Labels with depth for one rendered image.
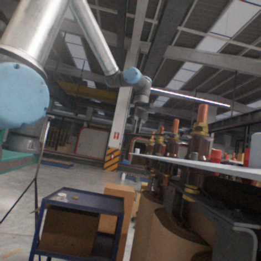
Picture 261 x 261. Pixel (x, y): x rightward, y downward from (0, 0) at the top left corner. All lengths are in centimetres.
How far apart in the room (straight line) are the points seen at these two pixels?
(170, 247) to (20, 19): 88
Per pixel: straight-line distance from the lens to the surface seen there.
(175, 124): 87
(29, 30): 55
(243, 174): 20
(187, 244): 76
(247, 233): 45
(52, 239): 161
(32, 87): 48
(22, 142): 106
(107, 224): 215
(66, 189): 186
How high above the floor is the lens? 135
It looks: 6 degrees up
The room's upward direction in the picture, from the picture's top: 10 degrees clockwise
